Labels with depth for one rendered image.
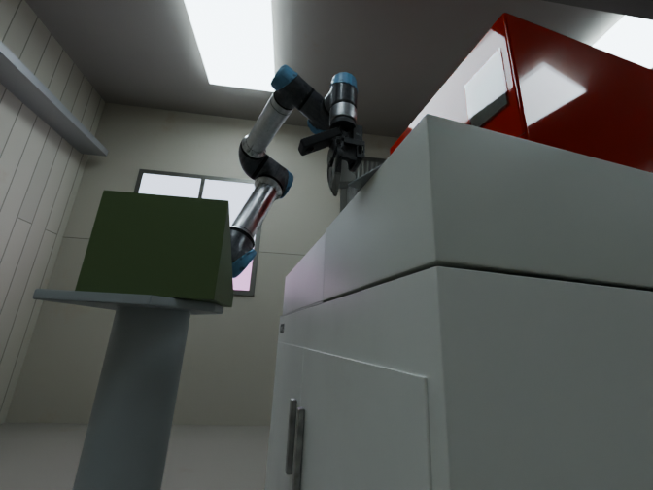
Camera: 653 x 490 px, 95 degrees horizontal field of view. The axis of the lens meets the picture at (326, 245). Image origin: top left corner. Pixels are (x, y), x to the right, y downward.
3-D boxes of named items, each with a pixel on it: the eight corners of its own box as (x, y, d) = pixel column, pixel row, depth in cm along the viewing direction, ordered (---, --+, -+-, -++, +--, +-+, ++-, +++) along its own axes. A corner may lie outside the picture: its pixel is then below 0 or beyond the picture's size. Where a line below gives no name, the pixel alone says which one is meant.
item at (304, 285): (307, 317, 110) (309, 279, 114) (368, 304, 59) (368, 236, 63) (282, 315, 108) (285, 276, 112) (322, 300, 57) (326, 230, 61)
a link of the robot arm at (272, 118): (237, 147, 125) (291, 53, 86) (259, 163, 128) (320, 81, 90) (223, 165, 119) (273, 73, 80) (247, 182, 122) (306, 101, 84)
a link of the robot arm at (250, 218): (190, 263, 94) (257, 166, 129) (232, 288, 99) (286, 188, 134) (202, 248, 85) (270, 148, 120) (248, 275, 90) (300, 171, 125)
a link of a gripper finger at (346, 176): (358, 192, 73) (358, 159, 76) (334, 189, 72) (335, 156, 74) (353, 198, 76) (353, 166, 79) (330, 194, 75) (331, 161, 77)
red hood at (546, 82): (505, 262, 176) (494, 171, 194) (706, 209, 101) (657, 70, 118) (390, 246, 157) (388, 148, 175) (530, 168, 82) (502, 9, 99)
